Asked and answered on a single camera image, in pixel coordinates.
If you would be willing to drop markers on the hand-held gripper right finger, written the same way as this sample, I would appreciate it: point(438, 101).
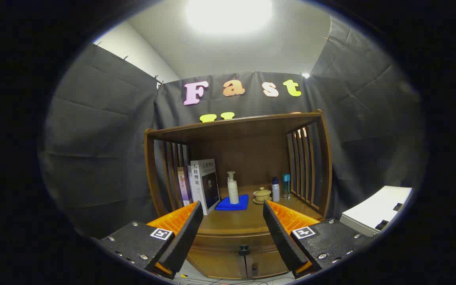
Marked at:
point(281, 237)

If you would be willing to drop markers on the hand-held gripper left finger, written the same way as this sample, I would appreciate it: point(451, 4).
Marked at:
point(186, 237)

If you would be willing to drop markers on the wooden drawer with black knob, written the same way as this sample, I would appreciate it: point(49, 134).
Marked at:
point(220, 243)

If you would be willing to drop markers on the wooden countertop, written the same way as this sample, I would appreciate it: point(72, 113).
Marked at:
point(247, 221)

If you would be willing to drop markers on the brown wooden cabinet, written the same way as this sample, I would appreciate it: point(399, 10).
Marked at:
point(244, 158)

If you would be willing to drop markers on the white metal cabinet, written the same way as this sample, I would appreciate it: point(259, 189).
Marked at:
point(374, 209)

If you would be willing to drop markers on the white bottle with dark cap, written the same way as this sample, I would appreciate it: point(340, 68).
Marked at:
point(276, 192)

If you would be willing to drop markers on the yellow lidded teacup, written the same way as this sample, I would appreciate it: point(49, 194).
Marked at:
point(262, 195)

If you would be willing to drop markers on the thin purple book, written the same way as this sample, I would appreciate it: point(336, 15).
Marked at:
point(184, 186)

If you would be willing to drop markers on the clear teal bottle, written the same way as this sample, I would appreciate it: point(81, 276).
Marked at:
point(286, 186)

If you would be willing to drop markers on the blue folded cloth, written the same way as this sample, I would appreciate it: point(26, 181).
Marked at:
point(228, 205)

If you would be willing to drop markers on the large white book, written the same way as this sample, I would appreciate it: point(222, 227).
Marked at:
point(206, 186)

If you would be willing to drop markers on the white pump bottle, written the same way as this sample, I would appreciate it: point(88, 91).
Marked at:
point(233, 192)

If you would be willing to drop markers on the ceiling light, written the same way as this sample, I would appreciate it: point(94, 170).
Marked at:
point(228, 16)

